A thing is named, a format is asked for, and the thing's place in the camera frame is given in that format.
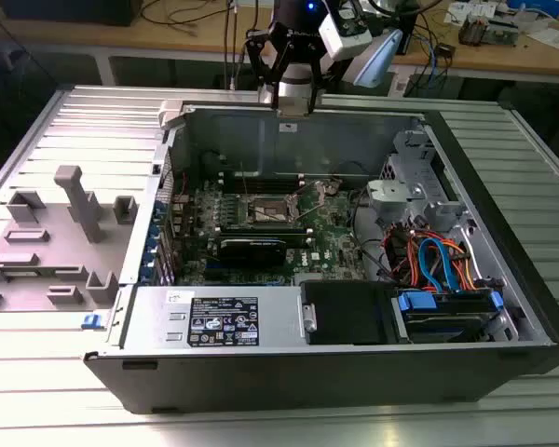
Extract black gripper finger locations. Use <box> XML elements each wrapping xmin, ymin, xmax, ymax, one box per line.
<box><xmin>245</xmin><ymin>27</ymin><xmax>292</xmax><ymax>112</ymax></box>
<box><xmin>306</xmin><ymin>44</ymin><xmax>332</xmax><ymax>116</ymax></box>

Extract CPU socket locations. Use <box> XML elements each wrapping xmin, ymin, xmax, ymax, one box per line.
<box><xmin>245</xmin><ymin>191</ymin><xmax>304</xmax><ymax>229</ymax></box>

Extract grey plastic case latch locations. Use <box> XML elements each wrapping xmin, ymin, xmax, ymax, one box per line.
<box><xmin>159</xmin><ymin>99</ymin><xmax>187</xmax><ymax>130</ymax></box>

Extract black tower unit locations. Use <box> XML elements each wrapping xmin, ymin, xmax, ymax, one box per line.
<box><xmin>399</xmin><ymin>11</ymin><xmax>421</xmax><ymax>56</ymax></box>

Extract grey metal drive cage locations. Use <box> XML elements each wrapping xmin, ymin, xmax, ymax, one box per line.
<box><xmin>365</xmin><ymin>129</ymin><xmax>479</xmax><ymax>234</ymax></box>

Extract green motherboard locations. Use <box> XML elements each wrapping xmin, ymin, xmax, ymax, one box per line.
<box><xmin>171</xmin><ymin>176</ymin><xmax>378</xmax><ymax>288</ymax></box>

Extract black graphics card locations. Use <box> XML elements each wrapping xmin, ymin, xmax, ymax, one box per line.
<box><xmin>217</xmin><ymin>236</ymin><xmax>289</xmax><ymax>269</ymax></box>

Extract wooden desk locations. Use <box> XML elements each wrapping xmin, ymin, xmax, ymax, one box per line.
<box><xmin>0</xmin><ymin>0</ymin><xmax>559</xmax><ymax>78</ymax></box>

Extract white printed papers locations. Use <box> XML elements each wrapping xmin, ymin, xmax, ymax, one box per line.
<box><xmin>446</xmin><ymin>0</ymin><xmax>495</xmax><ymax>20</ymax></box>

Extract electronic board assembly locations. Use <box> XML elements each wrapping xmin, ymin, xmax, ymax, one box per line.
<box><xmin>459</xmin><ymin>12</ymin><xmax>518</xmax><ymax>47</ymax></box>

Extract large black box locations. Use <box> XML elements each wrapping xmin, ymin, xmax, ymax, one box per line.
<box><xmin>0</xmin><ymin>0</ymin><xmax>143</xmax><ymax>28</ymax></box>

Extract silver power supply unit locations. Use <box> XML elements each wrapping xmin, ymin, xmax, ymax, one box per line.
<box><xmin>119</xmin><ymin>284</ymin><xmax>308</xmax><ymax>349</ymax></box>

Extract white paper sheet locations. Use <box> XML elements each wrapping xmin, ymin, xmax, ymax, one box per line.
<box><xmin>525</xmin><ymin>26</ymin><xmax>559</xmax><ymax>50</ymax></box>

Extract hard disk blue carrier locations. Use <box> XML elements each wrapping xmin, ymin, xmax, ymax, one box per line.
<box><xmin>390</xmin><ymin>288</ymin><xmax>507</xmax><ymax>345</ymax></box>

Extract grey parts rack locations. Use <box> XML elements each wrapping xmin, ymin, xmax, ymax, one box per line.
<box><xmin>0</xmin><ymin>165</ymin><xmax>139</xmax><ymax>313</ymax></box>

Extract black grey PC case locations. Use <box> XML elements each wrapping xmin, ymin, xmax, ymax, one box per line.
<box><xmin>82</xmin><ymin>98</ymin><xmax>559</xmax><ymax>416</ymax></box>

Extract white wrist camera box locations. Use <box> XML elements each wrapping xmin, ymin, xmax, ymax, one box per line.
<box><xmin>317</xmin><ymin>0</ymin><xmax>375</xmax><ymax>62</ymax></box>

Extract blue flat data wire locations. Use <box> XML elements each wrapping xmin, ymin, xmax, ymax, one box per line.
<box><xmin>417</xmin><ymin>236</ymin><xmax>460</xmax><ymax>293</ymax></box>

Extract orange power wire bundle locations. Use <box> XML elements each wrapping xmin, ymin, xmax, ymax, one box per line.
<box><xmin>382</xmin><ymin>223</ymin><xmax>484</xmax><ymax>292</ymax></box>

